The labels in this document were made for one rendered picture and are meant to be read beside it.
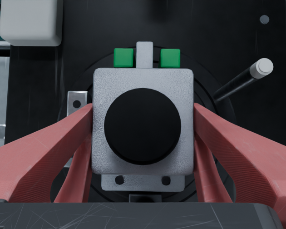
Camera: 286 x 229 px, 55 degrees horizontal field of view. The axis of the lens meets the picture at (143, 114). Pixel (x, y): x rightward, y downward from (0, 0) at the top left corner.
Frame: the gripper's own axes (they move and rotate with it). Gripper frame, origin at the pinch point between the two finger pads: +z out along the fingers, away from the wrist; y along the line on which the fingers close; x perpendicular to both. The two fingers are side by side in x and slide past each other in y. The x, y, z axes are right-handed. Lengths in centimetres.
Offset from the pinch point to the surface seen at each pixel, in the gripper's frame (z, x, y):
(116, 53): 5.7, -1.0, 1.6
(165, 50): 5.8, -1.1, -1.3
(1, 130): 8.6, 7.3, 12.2
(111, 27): 14.1, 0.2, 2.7
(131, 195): 2.8, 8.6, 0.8
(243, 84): 3.5, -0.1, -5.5
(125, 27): 14.0, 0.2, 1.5
